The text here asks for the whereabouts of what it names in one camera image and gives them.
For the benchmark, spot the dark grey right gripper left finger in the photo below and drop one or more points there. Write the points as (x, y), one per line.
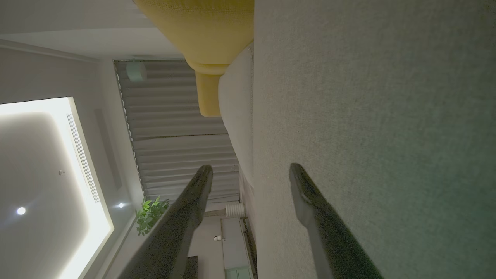
(176, 232)

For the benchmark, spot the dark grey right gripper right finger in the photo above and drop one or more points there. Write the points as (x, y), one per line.
(329, 240)

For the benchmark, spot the green leafy houseplant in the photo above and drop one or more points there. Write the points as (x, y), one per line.
(149, 215)

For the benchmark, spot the small white knob object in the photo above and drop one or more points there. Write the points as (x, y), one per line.
(218, 238)

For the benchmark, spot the pale cabinet door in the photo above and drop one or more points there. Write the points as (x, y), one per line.
(234, 244)

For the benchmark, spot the white ribbed cylinder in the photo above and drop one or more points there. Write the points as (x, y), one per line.
(235, 209)

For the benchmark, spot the grey pleated curtain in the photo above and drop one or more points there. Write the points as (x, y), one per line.
(174, 128)

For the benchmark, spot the light grey sofa cushion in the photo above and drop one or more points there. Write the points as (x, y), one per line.
(238, 116)

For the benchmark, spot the yellow upholstered cushion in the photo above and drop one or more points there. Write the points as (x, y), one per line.
(201, 31)

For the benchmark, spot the round white wall device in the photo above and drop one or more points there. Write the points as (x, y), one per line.
(136, 71)

